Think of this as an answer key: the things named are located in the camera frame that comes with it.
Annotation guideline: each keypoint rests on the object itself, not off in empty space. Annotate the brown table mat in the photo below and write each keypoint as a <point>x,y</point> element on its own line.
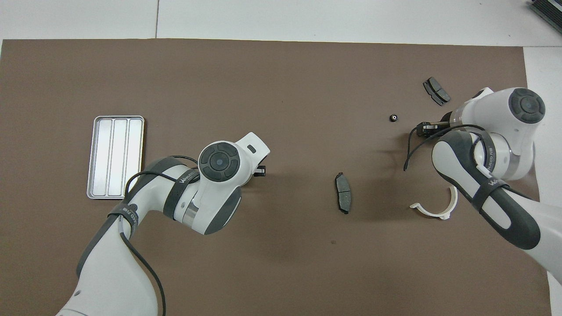
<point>285,87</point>

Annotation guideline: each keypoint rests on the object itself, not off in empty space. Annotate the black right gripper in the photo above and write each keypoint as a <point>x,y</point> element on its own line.
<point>441,125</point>

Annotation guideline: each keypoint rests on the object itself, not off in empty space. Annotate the white curved plastic bracket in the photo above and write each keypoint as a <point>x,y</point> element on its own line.
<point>428,211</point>

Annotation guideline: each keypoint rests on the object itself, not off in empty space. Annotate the silver metal tray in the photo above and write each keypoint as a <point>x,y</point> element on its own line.
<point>115,153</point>

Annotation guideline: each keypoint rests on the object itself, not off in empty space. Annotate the short dark brake pad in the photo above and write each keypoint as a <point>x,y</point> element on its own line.
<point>434,89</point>

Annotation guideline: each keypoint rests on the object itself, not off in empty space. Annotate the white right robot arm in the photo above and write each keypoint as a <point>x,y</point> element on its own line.
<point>505,131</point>

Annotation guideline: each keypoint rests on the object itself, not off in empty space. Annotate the long dark brake pad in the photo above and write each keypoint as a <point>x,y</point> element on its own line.
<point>343,195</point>

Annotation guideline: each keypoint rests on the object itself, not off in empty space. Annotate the grey ribbed device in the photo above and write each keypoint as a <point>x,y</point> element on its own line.
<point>549,8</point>

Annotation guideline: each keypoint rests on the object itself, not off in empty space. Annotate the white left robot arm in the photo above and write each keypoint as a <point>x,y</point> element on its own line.
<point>114,272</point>

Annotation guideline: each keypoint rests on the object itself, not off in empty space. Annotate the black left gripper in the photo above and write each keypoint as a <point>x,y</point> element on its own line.
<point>259,171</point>

